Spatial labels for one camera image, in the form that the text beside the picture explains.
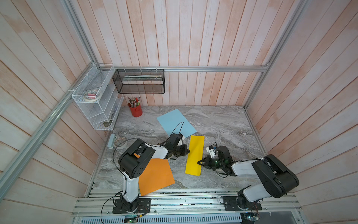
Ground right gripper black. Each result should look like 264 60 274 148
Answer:
197 155 225 170

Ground yellow paper sheet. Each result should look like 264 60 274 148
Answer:
185 135 205 176

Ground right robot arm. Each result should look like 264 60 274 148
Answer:
197 146 299 209

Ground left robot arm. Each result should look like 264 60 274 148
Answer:
118 133 190 204

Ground light blue paper sheet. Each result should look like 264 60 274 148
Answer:
157 109 197 138

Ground orange paper sheet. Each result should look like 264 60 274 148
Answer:
127 153 175 197

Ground red pencil cup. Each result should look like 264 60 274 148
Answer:
128 103 143 117

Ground clear tape roll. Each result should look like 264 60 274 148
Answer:
114 136 127 150

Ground tape roll on shelf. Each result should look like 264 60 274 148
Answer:
83 89 102 102

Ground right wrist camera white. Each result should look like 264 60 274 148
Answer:
206 145 219 159

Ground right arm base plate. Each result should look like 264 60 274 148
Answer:
222 196 262 211

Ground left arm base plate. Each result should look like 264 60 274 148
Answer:
112 198 151 214

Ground black mesh wall basket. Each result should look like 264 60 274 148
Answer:
112 69 166 94

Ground white wire shelf rack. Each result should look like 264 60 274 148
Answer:
72 63 124 131

